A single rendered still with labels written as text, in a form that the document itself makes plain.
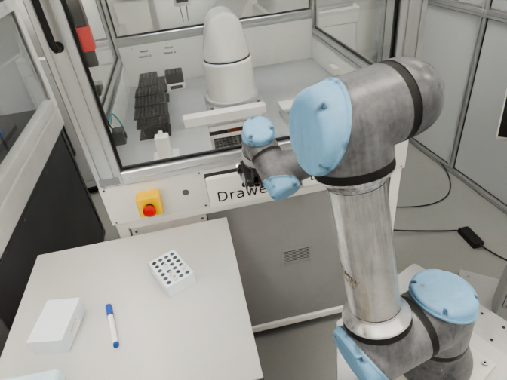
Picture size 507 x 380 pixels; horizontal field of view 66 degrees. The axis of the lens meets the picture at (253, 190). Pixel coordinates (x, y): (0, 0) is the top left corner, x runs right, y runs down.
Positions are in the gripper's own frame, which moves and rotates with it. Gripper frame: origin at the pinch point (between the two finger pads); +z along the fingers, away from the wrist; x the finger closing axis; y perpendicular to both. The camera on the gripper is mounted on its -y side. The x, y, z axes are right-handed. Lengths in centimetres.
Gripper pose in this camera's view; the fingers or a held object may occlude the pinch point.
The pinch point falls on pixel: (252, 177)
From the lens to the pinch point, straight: 123.3
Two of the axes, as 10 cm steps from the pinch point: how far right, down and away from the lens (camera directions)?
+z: -0.3, 3.5, 9.4
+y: 2.2, 9.2, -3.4
